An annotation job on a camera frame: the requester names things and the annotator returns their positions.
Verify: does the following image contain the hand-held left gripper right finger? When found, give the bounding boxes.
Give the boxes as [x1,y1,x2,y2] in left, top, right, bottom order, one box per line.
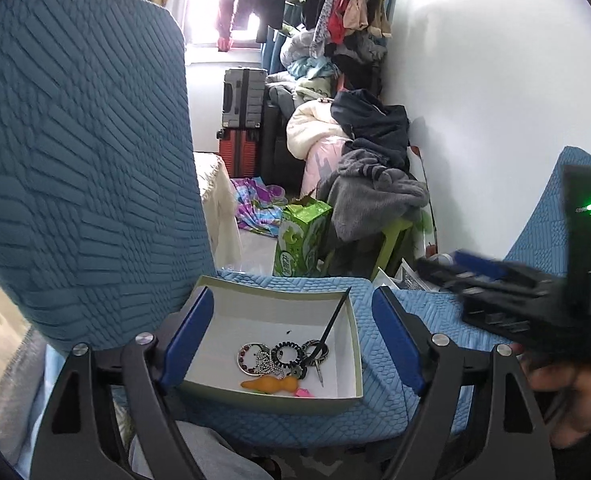
[372,286,559,480]

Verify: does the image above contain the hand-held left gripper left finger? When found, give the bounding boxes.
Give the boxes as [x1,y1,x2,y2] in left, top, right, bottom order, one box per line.
[29,287,216,480]

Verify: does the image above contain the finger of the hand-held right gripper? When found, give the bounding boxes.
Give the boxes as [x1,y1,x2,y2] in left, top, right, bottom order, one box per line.
[449,249,552,283]
[414,256,529,307]

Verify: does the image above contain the silver ring bangle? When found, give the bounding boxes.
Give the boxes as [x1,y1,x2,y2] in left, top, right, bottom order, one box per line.
[234,342,276,376]

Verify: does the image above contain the black hair stick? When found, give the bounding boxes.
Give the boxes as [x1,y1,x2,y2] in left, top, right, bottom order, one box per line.
[318,291,351,356]

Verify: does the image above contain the striped black hair tie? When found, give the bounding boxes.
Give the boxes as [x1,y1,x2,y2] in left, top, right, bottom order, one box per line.
[303,339,332,364]

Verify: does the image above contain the silver ball chain necklace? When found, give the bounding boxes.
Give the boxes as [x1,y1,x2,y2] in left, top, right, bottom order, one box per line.
[254,350,289,379]

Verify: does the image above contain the orange gourd pendant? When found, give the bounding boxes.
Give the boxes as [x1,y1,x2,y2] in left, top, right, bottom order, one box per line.
[240,374,299,395]

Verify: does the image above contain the pale green cardboard box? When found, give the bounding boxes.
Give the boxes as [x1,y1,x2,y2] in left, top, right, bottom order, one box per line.
[178,275,365,416]

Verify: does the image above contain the person's right forearm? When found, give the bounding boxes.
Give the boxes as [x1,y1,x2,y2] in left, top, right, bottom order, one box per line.
[550,412,591,480]

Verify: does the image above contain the person's right hand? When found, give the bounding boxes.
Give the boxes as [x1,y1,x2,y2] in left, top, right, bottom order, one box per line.
[518,342,591,452]

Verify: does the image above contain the white paper bag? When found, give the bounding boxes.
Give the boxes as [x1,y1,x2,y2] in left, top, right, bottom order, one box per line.
[374,254,456,294]

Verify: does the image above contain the green plastic stool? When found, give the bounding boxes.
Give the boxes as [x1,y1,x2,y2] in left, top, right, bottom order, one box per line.
[373,210,426,282]

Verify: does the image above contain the grey fleece garment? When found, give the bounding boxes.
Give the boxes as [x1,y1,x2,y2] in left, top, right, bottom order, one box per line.
[318,149,429,244]

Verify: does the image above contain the person's grey trousers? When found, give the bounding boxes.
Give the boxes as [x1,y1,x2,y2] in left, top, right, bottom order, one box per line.
[128,419,276,480]

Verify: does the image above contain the green tissue package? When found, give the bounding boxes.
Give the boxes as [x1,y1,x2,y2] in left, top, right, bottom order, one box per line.
[272,197,334,279]

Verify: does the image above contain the colourful tie-dye cloth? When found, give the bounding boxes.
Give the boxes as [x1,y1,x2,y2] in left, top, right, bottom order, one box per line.
[230,177,289,239]

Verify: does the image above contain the pink floral quilt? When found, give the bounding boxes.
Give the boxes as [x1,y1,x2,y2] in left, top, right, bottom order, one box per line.
[300,135,357,202]

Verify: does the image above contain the navy blue jacket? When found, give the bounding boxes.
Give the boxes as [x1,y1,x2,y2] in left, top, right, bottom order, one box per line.
[331,89,410,171]

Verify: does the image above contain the grey blanket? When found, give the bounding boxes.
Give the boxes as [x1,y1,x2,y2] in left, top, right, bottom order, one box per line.
[0,327,56,466]

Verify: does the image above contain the red suitcase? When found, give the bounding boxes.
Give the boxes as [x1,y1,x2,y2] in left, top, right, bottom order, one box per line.
[218,127,266,179]

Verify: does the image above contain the cream duvet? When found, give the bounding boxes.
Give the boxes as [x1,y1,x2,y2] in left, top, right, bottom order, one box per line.
[286,100,354,161]

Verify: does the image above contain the black suitcase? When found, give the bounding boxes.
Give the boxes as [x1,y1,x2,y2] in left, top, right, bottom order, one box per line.
[261,100,304,196]

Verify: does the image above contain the blue quilted chair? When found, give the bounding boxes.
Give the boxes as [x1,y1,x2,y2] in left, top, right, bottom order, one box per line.
[0,0,591,448]

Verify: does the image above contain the grey hard suitcase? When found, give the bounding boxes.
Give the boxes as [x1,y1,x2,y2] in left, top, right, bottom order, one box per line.
[222,67,269,129]

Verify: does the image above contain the pile of mixed clothes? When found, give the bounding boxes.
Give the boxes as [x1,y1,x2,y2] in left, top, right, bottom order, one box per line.
[268,25,392,97]

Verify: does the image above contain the teal curtain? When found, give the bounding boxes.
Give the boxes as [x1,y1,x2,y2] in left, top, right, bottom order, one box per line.
[260,0,301,77]

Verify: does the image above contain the dark red hanging coat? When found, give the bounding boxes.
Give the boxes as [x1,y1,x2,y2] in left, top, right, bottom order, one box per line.
[215,0,248,53]

